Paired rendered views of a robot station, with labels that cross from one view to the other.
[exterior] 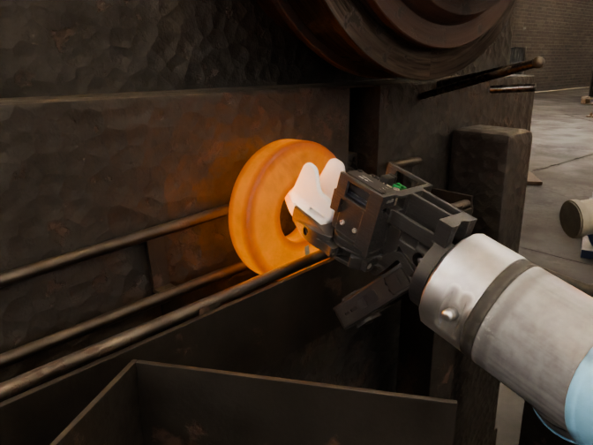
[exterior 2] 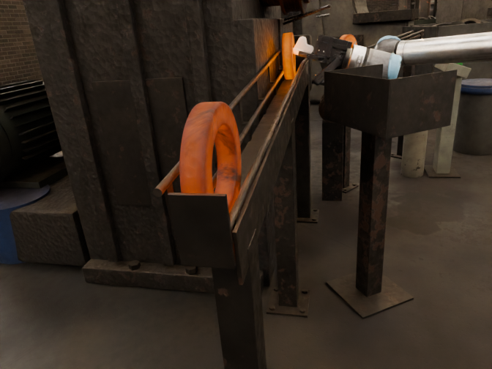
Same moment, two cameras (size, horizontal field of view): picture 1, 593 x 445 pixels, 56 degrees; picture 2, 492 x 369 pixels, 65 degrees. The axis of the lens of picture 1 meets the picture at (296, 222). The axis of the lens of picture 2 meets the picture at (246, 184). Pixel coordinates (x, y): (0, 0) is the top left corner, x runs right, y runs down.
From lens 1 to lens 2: 105 cm
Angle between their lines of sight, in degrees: 32
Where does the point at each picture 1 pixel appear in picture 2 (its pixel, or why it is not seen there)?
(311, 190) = (303, 45)
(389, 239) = (332, 52)
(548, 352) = (382, 61)
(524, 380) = not seen: hidden behind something
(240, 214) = (288, 54)
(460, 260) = (356, 49)
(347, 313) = (318, 79)
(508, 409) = not seen: hidden behind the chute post
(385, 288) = (332, 66)
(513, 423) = not seen: hidden behind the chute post
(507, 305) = (371, 54)
